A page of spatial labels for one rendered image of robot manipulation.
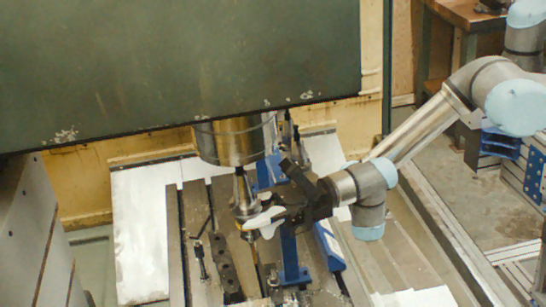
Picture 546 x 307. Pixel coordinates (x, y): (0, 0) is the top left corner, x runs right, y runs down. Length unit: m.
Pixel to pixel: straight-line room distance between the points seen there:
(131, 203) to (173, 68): 1.35
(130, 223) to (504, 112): 1.38
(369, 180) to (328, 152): 1.01
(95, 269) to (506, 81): 1.60
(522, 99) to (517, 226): 2.08
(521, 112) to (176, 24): 0.71
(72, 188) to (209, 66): 1.53
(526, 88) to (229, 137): 0.59
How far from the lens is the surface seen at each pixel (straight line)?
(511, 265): 2.66
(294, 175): 1.13
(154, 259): 2.04
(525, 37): 1.94
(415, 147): 1.37
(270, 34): 0.86
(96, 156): 2.25
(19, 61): 0.88
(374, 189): 1.24
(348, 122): 2.29
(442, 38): 4.27
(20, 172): 1.23
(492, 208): 3.35
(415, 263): 1.86
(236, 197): 1.12
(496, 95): 1.22
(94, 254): 2.33
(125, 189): 2.21
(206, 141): 0.99
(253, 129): 0.97
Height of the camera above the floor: 1.99
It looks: 31 degrees down
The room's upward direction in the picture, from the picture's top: 7 degrees counter-clockwise
